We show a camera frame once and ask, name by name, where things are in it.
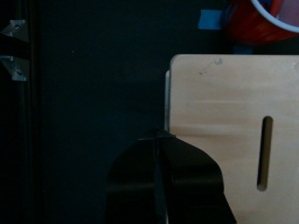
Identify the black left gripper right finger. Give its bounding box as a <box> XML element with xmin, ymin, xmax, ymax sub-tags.
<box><xmin>157</xmin><ymin>129</ymin><xmax>239</xmax><ymax>224</ymax></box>

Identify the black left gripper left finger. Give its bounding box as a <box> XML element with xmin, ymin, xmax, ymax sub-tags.
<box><xmin>103</xmin><ymin>136</ymin><xmax>162</xmax><ymax>224</ymax></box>

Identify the light wooden drawer box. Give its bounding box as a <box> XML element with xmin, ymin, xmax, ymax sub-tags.
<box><xmin>163</xmin><ymin>53</ymin><xmax>299</xmax><ymax>224</ymax></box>

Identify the red bowl with white rim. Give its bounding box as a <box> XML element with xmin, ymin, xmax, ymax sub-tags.
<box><xmin>226</xmin><ymin>0</ymin><xmax>299</xmax><ymax>46</ymax></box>

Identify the blue tape square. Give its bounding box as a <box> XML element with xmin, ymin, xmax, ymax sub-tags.
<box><xmin>198</xmin><ymin>9</ymin><xmax>225</xmax><ymax>31</ymax></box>

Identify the black aluminium frame rail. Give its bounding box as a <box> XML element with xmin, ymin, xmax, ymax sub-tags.
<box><xmin>11</xmin><ymin>0</ymin><xmax>43</xmax><ymax>224</ymax></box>

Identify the silver metal corner bracket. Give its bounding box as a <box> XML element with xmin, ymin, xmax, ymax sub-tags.
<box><xmin>0</xmin><ymin>55</ymin><xmax>31</xmax><ymax>82</ymax></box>
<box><xmin>0</xmin><ymin>19</ymin><xmax>31</xmax><ymax>43</ymax></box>

